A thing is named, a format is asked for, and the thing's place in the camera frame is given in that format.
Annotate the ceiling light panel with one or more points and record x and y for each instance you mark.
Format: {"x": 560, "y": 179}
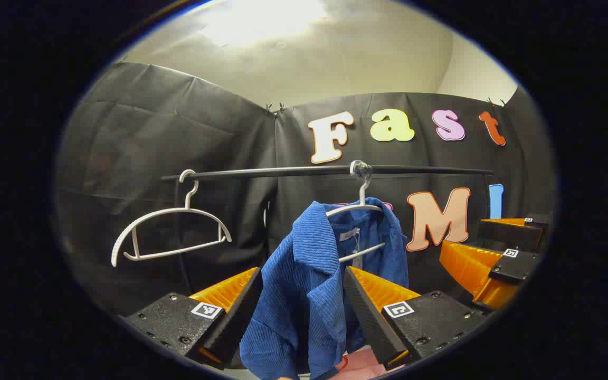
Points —
{"x": 262, "y": 21}

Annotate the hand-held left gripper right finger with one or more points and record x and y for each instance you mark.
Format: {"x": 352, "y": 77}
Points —
{"x": 370, "y": 316}

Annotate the black clothes rail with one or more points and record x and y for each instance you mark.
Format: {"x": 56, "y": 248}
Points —
{"x": 283, "y": 172}

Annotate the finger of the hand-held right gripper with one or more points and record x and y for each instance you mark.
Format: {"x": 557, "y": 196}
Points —
{"x": 510, "y": 235}
{"x": 515, "y": 266}

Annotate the white hanger with taped hook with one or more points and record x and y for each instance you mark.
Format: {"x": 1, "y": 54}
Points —
{"x": 361, "y": 195}

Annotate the blue ribbed knit garment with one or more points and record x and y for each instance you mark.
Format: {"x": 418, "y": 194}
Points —
{"x": 304, "y": 274}

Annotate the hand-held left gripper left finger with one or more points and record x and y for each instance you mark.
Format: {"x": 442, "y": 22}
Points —
{"x": 238, "y": 322}

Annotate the pink laundry hamper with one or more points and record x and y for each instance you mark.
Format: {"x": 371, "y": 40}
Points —
{"x": 362, "y": 367}

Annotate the empty white plastic hanger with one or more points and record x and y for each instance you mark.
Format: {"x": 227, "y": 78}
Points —
{"x": 115, "y": 252}

